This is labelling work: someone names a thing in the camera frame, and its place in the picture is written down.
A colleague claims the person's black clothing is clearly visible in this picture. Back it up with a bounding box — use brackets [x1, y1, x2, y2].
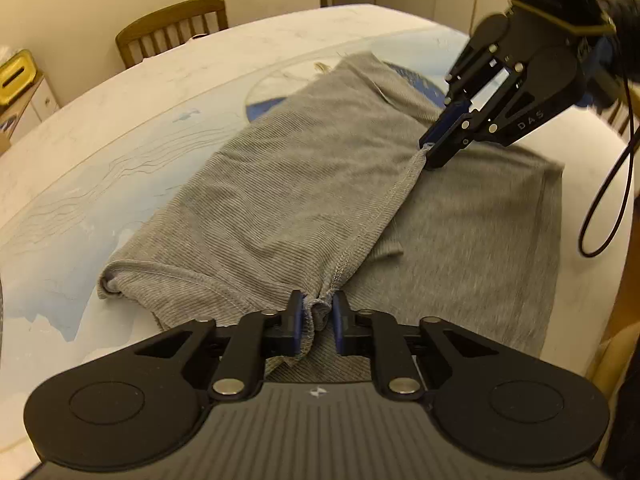
[612, 370, 640, 480]

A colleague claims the white printed tablecloth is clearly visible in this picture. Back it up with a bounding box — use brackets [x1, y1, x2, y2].
[0, 2, 635, 476]

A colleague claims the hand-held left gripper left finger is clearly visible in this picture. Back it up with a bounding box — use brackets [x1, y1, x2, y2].
[134, 290, 306, 403]

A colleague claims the black cable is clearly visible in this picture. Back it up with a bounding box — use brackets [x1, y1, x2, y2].
[580, 67, 640, 258]

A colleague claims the person's right hand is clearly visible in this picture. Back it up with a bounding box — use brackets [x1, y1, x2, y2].
[586, 36, 617, 72]

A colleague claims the yellow box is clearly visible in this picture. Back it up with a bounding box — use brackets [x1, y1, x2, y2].
[0, 49, 42, 107]

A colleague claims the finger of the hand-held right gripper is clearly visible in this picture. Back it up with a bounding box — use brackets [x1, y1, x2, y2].
[419, 42, 507, 151]
[424, 61, 527, 171]

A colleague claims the grey sweater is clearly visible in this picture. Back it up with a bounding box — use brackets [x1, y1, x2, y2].
[96, 52, 566, 383]

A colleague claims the white drawer unit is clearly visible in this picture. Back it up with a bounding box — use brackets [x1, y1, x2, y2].
[0, 72, 62, 143]

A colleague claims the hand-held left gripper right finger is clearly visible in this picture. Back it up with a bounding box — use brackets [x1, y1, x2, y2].
[331, 290, 507, 403]

